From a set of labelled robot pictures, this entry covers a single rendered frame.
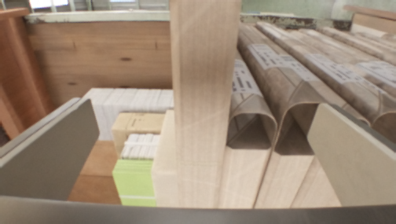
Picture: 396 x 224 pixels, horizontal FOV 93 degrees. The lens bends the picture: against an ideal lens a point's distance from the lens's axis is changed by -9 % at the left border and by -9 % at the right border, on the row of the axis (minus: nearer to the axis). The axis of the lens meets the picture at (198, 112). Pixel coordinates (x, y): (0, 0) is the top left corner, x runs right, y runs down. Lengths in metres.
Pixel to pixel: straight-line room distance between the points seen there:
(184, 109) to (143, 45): 1.39
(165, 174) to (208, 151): 0.61
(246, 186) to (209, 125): 0.09
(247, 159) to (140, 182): 0.69
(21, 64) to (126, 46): 0.69
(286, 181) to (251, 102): 0.09
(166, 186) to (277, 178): 0.65
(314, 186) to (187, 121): 0.15
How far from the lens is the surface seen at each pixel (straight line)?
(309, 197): 0.26
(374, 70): 0.38
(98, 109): 1.29
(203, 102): 0.15
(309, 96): 0.19
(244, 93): 0.20
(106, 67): 1.68
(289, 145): 0.21
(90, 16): 1.56
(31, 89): 1.77
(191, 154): 0.19
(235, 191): 0.23
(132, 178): 0.84
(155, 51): 1.53
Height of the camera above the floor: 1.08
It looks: level
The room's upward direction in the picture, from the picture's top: 89 degrees counter-clockwise
